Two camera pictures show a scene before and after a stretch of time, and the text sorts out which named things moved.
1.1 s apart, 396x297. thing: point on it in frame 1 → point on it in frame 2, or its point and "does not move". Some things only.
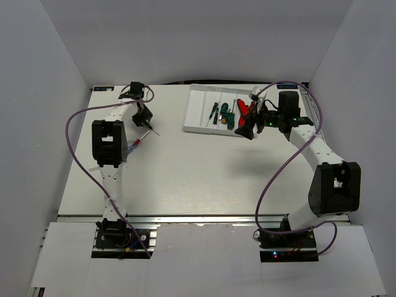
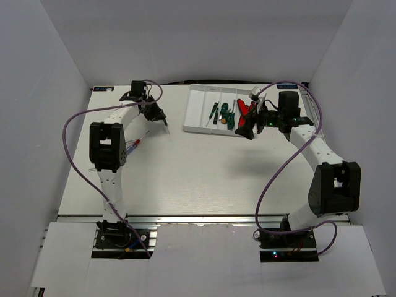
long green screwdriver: x=231 y=119 does not move
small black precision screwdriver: x=149 y=125 → x=166 y=125
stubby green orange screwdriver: x=224 y=112 does not move
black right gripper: x=250 y=119 does not move
